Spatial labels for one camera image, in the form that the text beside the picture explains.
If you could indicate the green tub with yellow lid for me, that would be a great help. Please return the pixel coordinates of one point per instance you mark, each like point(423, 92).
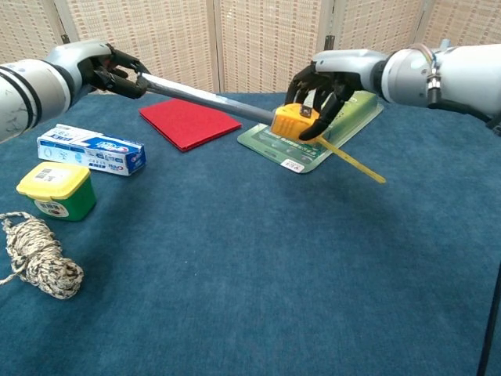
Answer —
point(58, 192)

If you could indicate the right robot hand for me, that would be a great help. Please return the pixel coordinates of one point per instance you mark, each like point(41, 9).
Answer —
point(348, 64)

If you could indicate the yellow tape measure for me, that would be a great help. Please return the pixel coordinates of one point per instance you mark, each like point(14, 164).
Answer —
point(289, 123)

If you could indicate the green power strip blister pack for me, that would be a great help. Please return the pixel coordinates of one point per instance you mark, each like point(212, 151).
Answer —
point(270, 147)

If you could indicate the metal screen hinge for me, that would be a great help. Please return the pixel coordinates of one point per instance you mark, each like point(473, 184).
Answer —
point(66, 38)
point(329, 42)

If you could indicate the woven folding screen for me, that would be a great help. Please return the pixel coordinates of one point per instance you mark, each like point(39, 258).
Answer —
point(254, 39)

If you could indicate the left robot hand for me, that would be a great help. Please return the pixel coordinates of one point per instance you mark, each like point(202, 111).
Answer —
point(78, 58)

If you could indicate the blue table cloth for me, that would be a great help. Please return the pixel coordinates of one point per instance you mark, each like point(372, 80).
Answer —
point(250, 293)

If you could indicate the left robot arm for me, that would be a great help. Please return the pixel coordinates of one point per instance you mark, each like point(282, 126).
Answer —
point(27, 94)

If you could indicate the red folded cloth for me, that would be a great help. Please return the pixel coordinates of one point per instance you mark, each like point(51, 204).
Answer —
point(189, 125)

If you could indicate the blue white toothpaste box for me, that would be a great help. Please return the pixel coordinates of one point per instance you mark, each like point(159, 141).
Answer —
point(94, 150)

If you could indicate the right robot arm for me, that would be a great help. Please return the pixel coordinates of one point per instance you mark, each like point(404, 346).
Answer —
point(466, 74)

